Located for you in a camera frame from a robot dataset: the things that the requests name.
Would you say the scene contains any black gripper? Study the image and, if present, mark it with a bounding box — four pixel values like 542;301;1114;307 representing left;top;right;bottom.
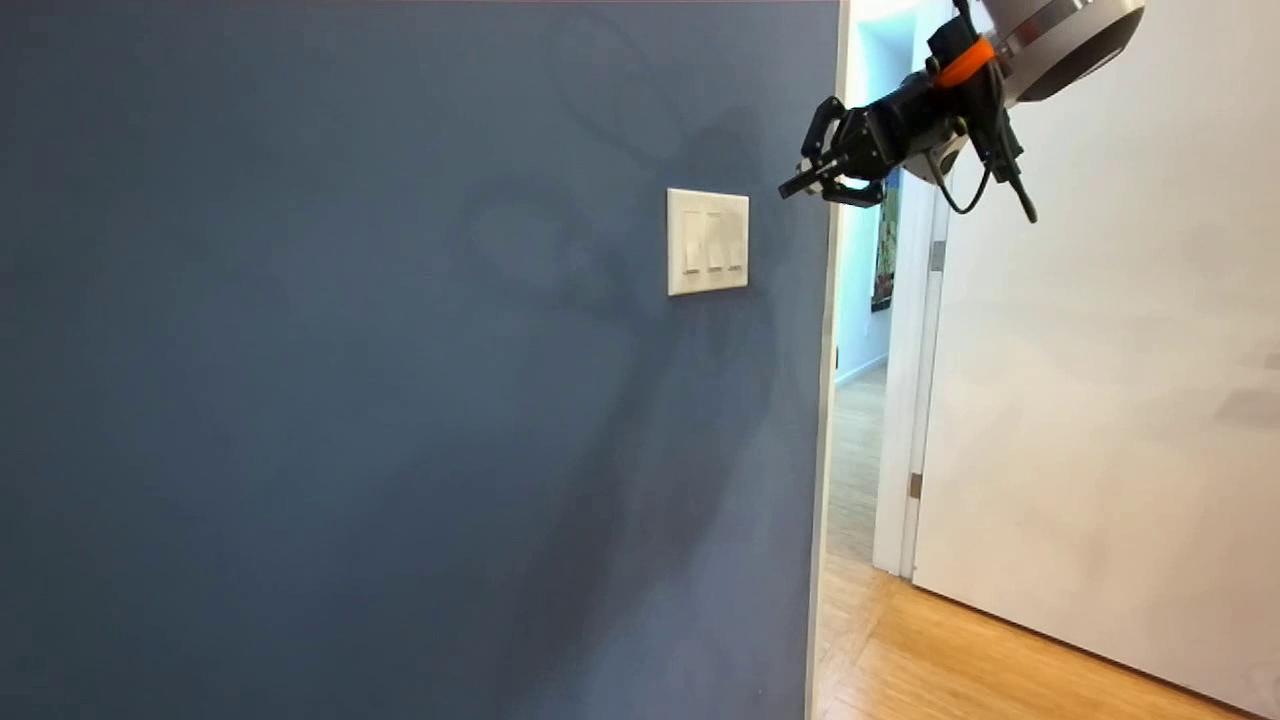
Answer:
776;60;1017;212

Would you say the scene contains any white door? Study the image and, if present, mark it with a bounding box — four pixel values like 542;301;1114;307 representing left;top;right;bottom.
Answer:
908;0;1280;720

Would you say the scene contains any dark blue wall hanging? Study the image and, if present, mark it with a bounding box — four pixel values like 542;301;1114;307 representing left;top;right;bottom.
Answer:
867;186;908;321

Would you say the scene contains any white light switch plate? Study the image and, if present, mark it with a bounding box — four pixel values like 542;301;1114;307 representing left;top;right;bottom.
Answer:
663;186;757;303

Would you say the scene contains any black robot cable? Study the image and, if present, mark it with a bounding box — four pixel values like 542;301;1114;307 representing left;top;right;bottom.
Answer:
926;77;1043;230

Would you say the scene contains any white wall corner trim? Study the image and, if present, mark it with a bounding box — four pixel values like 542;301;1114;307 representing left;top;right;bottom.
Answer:
800;0;857;720

